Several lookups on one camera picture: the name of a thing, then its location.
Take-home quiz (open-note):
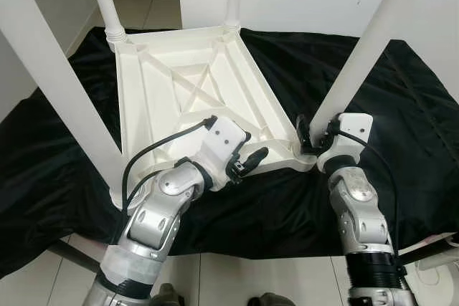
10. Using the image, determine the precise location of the black fabric table cover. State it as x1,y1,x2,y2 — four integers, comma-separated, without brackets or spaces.
0,27,459,278

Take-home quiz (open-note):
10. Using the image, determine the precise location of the grey robot right leg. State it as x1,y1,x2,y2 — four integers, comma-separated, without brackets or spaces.
247,292,296,306

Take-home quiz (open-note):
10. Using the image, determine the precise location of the grey robot leg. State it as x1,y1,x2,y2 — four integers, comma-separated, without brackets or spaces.
247,292,296,306
151,285,184,306

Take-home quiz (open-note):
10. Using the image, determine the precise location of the grey robot left leg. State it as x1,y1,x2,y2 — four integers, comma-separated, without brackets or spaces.
151,285,184,306

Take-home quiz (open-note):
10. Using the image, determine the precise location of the dark metal table leg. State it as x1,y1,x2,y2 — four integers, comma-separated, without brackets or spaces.
398,238,449,265
47,240,101,274

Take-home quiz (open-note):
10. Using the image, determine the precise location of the white floor fan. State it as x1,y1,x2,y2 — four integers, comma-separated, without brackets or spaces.
416,238,459,306

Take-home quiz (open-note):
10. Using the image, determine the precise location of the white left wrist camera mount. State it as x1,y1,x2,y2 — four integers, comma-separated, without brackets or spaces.
197,116,252,191

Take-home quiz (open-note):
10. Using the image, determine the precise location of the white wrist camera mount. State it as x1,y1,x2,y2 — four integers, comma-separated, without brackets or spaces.
316,113,374,174
197,116,252,191

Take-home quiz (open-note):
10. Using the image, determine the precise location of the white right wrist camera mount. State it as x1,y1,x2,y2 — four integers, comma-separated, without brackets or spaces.
316,113,374,174

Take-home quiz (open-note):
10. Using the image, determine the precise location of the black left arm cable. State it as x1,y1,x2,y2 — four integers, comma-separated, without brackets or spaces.
118,114,217,239

